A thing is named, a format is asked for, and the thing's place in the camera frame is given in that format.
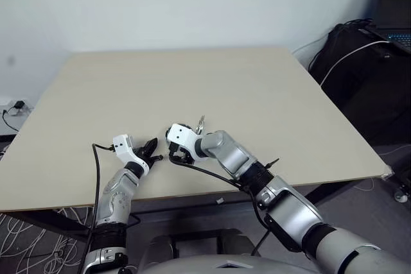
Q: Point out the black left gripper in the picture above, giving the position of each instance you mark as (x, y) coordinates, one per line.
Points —
(144, 153)

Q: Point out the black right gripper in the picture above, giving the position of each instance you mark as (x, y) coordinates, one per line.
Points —
(184, 155)

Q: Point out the grey motor end cover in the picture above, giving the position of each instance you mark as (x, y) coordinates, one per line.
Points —
(200, 124)

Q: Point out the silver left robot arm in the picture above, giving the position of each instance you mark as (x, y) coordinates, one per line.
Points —
(115, 197)

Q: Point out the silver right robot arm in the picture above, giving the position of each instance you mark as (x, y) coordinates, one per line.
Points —
(231, 155)

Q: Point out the small grey clip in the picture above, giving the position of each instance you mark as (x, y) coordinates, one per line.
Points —
(219, 201)

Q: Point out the grey robot torso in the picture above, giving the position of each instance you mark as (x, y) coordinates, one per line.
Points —
(192, 266)

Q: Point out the black power adapter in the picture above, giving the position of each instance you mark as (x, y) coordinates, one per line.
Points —
(18, 104)

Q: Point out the large black bag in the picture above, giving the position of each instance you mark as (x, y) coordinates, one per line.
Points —
(356, 88)

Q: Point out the clear table corner protector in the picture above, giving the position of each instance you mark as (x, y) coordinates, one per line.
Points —
(387, 173)

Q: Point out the grey caster wheel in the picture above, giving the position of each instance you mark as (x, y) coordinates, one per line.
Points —
(400, 197)

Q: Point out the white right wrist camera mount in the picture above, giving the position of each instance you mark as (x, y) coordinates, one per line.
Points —
(181, 133)

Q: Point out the black table frame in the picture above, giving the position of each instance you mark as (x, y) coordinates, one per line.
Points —
(41, 222)

